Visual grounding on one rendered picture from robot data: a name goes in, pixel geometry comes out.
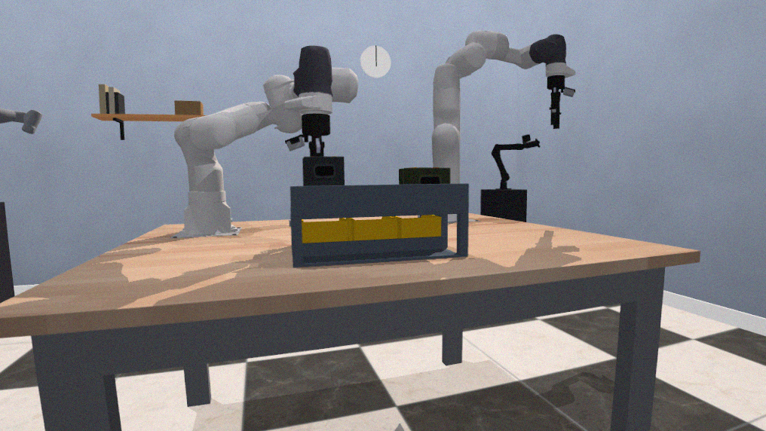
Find yellow bin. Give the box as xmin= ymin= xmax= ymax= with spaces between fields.
xmin=391 ymin=215 xmax=441 ymax=239
xmin=346 ymin=216 xmax=397 ymax=241
xmin=302 ymin=218 xmax=348 ymax=243

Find dark green case with orange latches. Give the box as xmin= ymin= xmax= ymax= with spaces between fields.
xmin=399 ymin=167 xmax=450 ymax=185

